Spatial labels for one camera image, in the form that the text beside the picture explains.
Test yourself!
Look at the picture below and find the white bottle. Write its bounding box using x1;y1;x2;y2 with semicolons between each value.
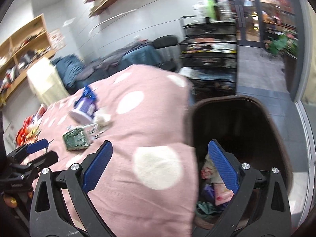
192;0;207;23

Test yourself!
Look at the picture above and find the white tissue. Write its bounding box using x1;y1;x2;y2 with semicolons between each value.
93;108;112;128

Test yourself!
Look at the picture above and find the black trash bin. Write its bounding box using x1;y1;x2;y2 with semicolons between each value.
188;95;293;231

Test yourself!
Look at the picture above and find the clear plastic bottle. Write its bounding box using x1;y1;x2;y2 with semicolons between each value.
217;0;232;22

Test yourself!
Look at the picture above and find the black chair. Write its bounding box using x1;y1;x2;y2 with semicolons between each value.
152;35;178;72

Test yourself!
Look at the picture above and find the green bottle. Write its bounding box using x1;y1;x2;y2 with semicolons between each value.
207;0;217;22

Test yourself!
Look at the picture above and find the pink polka dot bedspread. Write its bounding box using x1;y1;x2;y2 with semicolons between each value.
40;65;198;236

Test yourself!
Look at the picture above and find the green drink carton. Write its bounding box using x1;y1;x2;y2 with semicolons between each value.
62;126;93;151

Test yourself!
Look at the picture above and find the purple yogurt cup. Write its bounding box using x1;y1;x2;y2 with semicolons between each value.
69;97;96;125

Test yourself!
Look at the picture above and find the blue snack wrapper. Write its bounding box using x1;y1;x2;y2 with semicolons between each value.
74;86;97;108

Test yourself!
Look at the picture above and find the grey blanket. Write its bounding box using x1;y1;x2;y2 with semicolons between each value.
75;40;152;81

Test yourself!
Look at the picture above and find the teal crumpled paper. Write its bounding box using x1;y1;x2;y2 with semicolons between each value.
195;201;223;219

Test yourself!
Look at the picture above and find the blue bundled bedding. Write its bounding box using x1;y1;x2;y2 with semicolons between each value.
51;54;85;94

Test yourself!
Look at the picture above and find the red snack packets pile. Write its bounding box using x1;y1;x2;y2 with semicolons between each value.
16;104;48;147

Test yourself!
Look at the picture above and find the cream fabric cover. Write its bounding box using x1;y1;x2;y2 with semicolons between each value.
26;57;70;106

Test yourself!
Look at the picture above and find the pink snack wrapper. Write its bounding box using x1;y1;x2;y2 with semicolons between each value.
201;154;234;206

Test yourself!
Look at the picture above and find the blue covered massage bed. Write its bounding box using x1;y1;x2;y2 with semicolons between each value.
76;45;162;90

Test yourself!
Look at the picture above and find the wooden bookshelf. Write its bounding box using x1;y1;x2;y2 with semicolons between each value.
1;14;56;106

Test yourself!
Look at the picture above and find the potted green plant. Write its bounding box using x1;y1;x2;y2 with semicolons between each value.
267;30;298;57

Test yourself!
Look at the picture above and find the wall poster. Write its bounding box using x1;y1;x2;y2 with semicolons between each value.
48;28;66;51

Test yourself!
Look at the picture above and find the black rolling cart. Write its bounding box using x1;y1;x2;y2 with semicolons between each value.
179;16;238;100

